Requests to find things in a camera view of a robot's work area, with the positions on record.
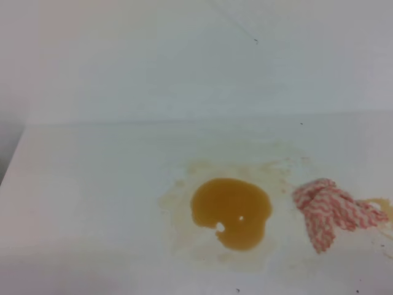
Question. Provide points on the pink white striped rag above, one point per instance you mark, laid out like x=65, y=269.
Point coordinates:
x=326, y=207

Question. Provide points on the brown coffee puddle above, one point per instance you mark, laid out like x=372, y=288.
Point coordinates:
x=237, y=210

